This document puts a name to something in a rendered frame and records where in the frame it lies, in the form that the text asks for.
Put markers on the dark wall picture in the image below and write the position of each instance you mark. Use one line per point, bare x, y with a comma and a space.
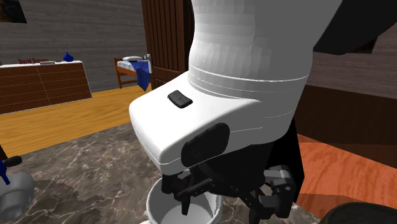
11, 10

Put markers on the dark brown wooden door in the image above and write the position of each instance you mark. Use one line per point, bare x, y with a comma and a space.
164, 37

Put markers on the black round object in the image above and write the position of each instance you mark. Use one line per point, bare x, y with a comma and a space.
363, 214

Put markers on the white round cup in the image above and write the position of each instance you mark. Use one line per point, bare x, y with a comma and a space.
161, 209

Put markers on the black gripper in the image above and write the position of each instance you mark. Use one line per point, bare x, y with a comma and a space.
238, 167

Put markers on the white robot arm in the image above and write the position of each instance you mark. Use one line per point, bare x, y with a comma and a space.
242, 62

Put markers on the brown chest of drawers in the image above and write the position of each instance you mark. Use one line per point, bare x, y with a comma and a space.
43, 86

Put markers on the grey round container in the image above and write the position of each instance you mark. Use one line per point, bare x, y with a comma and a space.
15, 194

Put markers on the wooden bed with blue blanket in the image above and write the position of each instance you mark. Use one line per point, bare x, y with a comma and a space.
140, 69

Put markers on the blue stick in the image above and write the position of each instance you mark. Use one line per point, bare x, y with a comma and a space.
3, 173

